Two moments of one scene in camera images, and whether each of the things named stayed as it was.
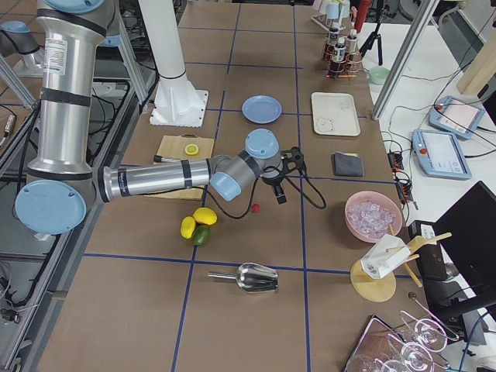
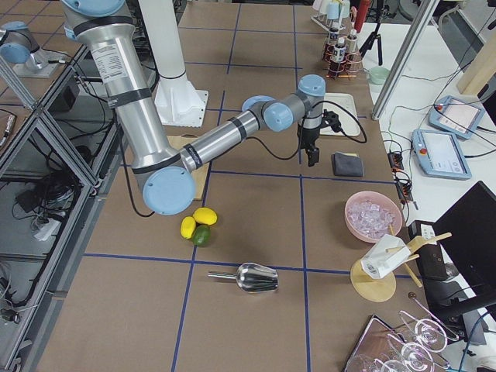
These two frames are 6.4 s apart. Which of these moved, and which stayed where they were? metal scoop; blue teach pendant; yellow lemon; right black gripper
Moved: right black gripper
Stayed: yellow lemon; metal scoop; blue teach pendant
